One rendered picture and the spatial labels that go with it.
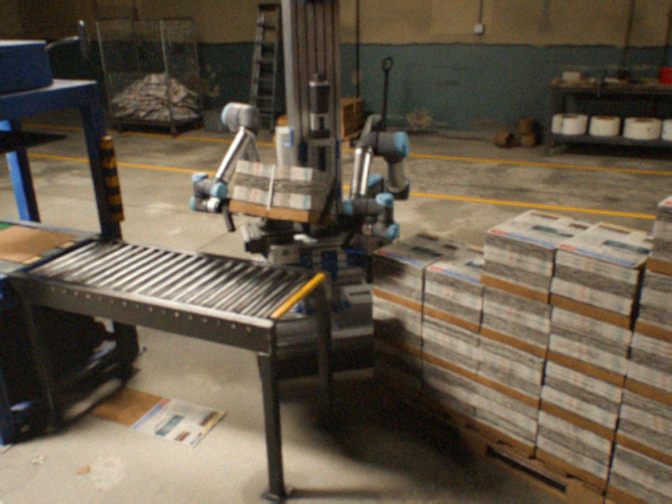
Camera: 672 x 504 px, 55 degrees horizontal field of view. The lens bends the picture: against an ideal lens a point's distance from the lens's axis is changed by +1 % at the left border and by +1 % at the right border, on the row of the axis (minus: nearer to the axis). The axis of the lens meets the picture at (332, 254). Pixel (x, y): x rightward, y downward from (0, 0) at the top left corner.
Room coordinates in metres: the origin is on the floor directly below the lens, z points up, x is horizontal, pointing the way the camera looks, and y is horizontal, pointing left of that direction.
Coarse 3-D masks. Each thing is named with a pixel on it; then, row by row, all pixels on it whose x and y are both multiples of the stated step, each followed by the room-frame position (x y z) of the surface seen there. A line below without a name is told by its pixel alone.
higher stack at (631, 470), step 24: (648, 288) 1.91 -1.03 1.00; (648, 312) 1.90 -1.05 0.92; (648, 336) 1.90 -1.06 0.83; (648, 360) 1.88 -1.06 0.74; (648, 384) 1.87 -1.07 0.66; (624, 408) 1.91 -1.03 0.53; (648, 408) 1.86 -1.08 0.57; (624, 432) 1.91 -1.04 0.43; (648, 432) 1.85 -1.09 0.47; (624, 456) 1.89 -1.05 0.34; (624, 480) 1.88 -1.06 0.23; (648, 480) 1.83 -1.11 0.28
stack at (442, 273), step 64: (384, 256) 2.69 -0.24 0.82; (448, 256) 2.67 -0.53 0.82; (384, 320) 2.68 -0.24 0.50; (512, 320) 2.24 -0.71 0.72; (576, 320) 2.07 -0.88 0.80; (384, 384) 2.69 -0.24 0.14; (448, 384) 2.43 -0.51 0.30; (512, 384) 2.22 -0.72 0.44; (576, 384) 2.04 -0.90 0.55; (512, 448) 2.20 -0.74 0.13; (576, 448) 2.01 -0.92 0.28
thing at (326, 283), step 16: (96, 240) 3.07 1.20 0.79; (112, 240) 3.04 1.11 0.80; (128, 240) 3.04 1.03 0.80; (192, 256) 2.82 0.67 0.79; (208, 256) 2.79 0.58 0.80; (224, 256) 2.79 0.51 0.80; (288, 272) 2.61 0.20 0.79; (304, 272) 2.58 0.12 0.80; (320, 272) 2.57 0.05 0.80; (320, 288) 2.54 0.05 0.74
